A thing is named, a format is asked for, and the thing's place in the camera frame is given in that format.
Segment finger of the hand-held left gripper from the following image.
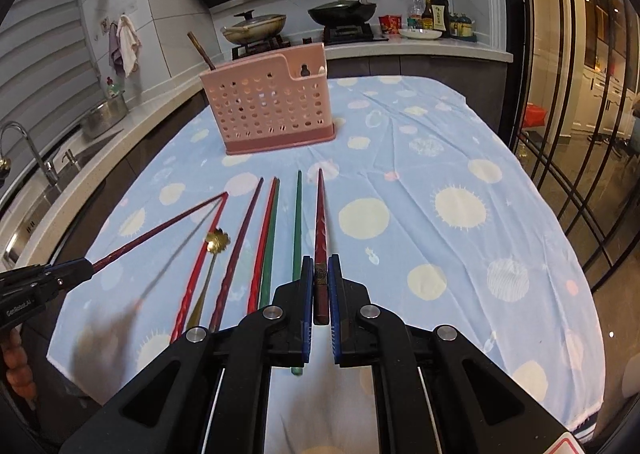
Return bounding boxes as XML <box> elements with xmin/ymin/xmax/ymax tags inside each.
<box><xmin>47</xmin><ymin>258</ymin><xmax>95</xmax><ymax>276</ymax></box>
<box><xmin>30</xmin><ymin>270</ymin><xmax>96</xmax><ymax>297</ymax></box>

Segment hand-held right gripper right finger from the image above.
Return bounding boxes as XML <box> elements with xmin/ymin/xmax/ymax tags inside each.
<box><xmin>327</xmin><ymin>254</ymin><xmax>573</xmax><ymax>454</ymax></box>

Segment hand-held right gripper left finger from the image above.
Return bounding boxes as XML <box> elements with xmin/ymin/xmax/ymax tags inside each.
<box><xmin>60</xmin><ymin>255</ymin><xmax>315</xmax><ymax>454</ymax></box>

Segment green chopstick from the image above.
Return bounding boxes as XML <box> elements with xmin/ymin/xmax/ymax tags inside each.
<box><xmin>291</xmin><ymin>170</ymin><xmax>304</xmax><ymax>376</ymax></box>
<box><xmin>259</xmin><ymin>178</ymin><xmax>282</xmax><ymax>311</ymax></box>

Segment dark red chopstick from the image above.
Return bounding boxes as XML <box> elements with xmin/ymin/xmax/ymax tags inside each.
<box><xmin>91</xmin><ymin>191</ymin><xmax>229</xmax><ymax>271</ymax></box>
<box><xmin>209</xmin><ymin>177</ymin><xmax>265</xmax><ymax>333</ymax></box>
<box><xmin>313</xmin><ymin>167</ymin><xmax>331</xmax><ymax>326</ymax></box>

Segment gold flower spoon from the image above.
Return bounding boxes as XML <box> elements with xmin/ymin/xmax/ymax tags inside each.
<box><xmin>186</xmin><ymin>229</ymin><xmax>232</xmax><ymax>332</ymax></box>

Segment pink perforated utensil holder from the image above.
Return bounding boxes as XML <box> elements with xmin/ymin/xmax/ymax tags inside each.
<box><xmin>199</xmin><ymin>41</ymin><xmax>337</xmax><ymax>156</ymax></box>

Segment person's left hand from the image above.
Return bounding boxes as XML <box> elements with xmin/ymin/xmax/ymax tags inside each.
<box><xmin>0</xmin><ymin>328</ymin><xmax>39</xmax><ymax>402</ymax></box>

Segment steel sink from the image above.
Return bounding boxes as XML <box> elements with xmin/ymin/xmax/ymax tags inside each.
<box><xmin>0</xmin><ymin>149</ymin><xmax>106</xmax><ymax>260</ymax></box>

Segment steel pot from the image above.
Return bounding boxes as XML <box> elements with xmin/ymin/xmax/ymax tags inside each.
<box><xmin>80</xmin><ymin>92</ymin><xmax>128</xmax><ymax>140</ymax></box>

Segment chrome faucet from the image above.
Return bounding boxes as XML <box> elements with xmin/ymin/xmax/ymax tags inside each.
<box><xmin>0</xmin><ymin>121</ymin><xmax>58</xmax><ymax>187</ymax></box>

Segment blue planet print tablecloth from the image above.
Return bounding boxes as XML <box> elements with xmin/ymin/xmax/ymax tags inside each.
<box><xmin>47</xmin><ymin>76</ymin><xmax>608</xmax><ymax>454</ymax></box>

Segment purple hanging cloth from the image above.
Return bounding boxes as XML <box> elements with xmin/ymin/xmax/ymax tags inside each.
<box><xmin>109</xmin><ymin>22</ymin><xmax>126</xmax><ymax>75</ymax></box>

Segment white hanging towel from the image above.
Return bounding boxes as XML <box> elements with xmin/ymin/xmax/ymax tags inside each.
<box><xmin>116</xmin><ymin>14</ymin><xmax>142</xmax><ymax>79</ymax></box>

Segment window blind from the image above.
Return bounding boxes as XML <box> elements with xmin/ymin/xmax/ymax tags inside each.
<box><xmin>0</xmin><ymin>0</ymin><xmax>108</xmax><ymax>135</ymax></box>

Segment brown chopstick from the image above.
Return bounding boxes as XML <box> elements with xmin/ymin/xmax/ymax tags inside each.
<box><xmin>187</xmin><ymin>31</ymin><xmax>217</xmax><ymax>72</ymax></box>

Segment black gas stove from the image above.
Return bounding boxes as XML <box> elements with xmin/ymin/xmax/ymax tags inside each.
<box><xmin>231</xmin><ymin>23</ymin><xmax>376</xmax><ymax>60</ymax></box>

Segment beige pan with glass lid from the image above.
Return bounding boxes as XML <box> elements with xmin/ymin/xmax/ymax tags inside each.
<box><xmin>220</xmin><ymin>9</ymin><xmax>288</xmax><ymax>46</ymax></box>

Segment black wok with lid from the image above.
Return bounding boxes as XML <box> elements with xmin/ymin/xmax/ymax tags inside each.
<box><xmin>307</xmin><ymin>0</ymin><xmax>378</xmax><ymax>28</ymax></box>

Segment small seasoning jars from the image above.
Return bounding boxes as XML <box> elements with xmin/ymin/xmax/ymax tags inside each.
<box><xmin>449</xmin><ymin>12</ymin><xmax>477</xmax><ymax>41</ymax></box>

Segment dark soy sauce bottle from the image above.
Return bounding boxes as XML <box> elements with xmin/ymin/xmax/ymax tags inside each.
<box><xmin>430</xmin><ymin>0</ymin><xmax>451</xmax><ymax>32</ymax></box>

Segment glass sliding door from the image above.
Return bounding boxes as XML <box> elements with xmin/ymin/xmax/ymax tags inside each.
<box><xmin>500</xmin><ymin>0</ymin><xmax>640</xmax><ymax>454</ymax></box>

